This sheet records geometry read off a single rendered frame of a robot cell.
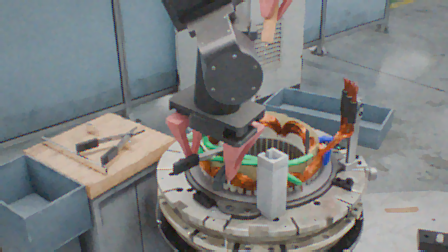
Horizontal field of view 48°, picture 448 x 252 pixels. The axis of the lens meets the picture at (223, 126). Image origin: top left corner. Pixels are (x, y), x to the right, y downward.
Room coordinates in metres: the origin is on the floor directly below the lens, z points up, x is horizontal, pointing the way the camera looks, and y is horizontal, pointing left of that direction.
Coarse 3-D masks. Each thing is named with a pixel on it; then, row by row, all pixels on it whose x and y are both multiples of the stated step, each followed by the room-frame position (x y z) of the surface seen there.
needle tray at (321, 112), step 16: (272, 96) 1.00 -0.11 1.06; (288, 96) 1.04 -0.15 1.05; (304, 96) 1.02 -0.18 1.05; (320, 96) 1.00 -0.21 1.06; (288, 112) 0.93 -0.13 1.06; (304, 112) 0.91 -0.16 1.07; (320, 112) 0.99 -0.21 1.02; (336, 112) 0.98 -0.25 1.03; (368, 112) 0.95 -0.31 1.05; (384, 112) 0.93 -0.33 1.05; (320, 128) 0.89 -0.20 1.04; (336, 128) 0.88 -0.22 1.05; (368, 128) 0.84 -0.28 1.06; (384, 128) 0.86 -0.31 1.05; (368, 144) 0.84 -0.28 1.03
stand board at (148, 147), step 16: (80, 128) 0.86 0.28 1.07; (112, 128) 0.86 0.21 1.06; (128, 128) 0.86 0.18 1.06; (144, 128) 0.86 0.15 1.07; (64, 144) 0.80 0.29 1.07; (112, 144) 0.79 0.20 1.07; (144, 144) 0.79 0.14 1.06; (160, 144) 0.79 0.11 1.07; (48, 160) 0.74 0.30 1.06; (64, 160) 0.74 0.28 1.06; (96, 160) 0.74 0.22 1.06; (112, 160) 0.74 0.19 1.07; (128, 160) 0.74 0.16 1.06; (144, 160) 0.75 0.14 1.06; (80, 176) 0.69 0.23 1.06; (96, 176) 0.69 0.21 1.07; (112, 176) 0.69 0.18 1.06; (128, 176) 0.72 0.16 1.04; (96, 192) 0.67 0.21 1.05
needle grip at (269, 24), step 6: (276, 6) 0.67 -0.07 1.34; (276, 12) 0.66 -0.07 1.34; (264, 18) 0.67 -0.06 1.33; (270, 18) 0.66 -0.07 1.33; (276, 18) 0.66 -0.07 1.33; (264, 24) 0.66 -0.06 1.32; (270, 24) 0.66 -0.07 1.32; (264, 30) 0.66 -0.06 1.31; (270, 30) 0.65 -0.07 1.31; (264, 36) 0.65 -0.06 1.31; (270, 36) 0.65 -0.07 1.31; (270, 42) 0.65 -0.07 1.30
